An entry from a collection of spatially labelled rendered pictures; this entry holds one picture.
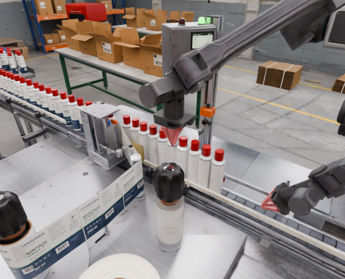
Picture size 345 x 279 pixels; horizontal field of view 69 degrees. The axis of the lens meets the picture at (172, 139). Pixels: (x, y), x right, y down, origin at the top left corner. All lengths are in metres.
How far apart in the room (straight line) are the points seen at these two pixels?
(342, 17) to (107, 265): 1.13
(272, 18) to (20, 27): 8.02
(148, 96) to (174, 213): 0.33
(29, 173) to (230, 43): 1.09
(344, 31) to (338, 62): 5.08
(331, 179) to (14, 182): 1.23
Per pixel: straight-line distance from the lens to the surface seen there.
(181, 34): 0.87
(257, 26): 0.63
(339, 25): 1.21
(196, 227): 0.91
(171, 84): 0.60
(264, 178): 1.24
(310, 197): 0.77
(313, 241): 0.94
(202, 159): 0.93
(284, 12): 0.66
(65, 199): 1.08
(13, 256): 0.78
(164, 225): 0.76
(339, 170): 0.77
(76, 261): 0.87
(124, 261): 0.68
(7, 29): 8.34
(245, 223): 0.98
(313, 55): 6.37
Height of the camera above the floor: 1.59
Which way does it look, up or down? 32 degrees down
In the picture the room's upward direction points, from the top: straight up
